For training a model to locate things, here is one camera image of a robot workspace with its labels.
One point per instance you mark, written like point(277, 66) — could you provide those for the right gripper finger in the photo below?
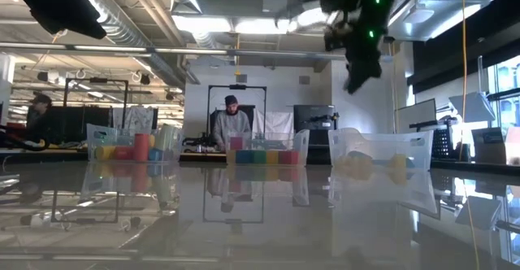
point(361, 75)

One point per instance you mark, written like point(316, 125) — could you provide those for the clear plastic bin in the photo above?
point(302, 148)
point(93, 140)
point(382, 144)

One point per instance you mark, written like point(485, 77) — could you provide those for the yellow cube block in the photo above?
point(230, 157)
point(272, 157)

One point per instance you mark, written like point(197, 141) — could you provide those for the green cube block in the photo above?
point(259, 157)

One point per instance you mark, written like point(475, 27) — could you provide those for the blue cube block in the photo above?
point(243, 157)

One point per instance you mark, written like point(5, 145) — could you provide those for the yellow cylinder block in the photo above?
point(105, 152)
point(152, 140)

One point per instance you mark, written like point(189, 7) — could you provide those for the light green cylinder block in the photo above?
point(165, 138)

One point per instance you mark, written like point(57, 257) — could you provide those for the blue cylinder block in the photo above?
point(155, 155)

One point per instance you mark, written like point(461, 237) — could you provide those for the black background robot arm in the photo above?
point(197, 144)

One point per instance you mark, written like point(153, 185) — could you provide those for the white ceiling disc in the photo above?
point(419, 16)

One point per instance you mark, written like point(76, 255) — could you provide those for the black equipment cabinet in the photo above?
point(315, 119)

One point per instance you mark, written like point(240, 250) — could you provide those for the grey monitor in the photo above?
point(416, 115)

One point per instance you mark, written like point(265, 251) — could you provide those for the grey junction box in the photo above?
point(275, 1)

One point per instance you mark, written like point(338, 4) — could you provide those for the white cloth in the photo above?
point(274, 123)

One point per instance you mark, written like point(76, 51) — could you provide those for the black monitor stand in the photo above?
point(445, 140)

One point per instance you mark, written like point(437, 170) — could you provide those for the person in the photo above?
point(38, 117)
point(231, 123)

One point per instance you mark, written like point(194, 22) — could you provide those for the white angled panel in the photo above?
point(473, 107)

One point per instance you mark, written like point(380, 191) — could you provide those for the grey horizontal pipe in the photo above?
point(243, 53)

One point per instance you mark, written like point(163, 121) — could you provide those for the black monitor panel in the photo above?
point(81, 123)

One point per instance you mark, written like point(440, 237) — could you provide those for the patterned cloth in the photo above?
point(136, 117)

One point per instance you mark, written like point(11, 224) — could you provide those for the ceiling light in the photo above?
point(203, 24)

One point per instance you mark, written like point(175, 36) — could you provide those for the cardboard box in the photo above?
point(487, 146)

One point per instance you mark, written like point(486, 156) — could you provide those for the black metal frame stand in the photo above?
point(237, 86)
point(98, 80)

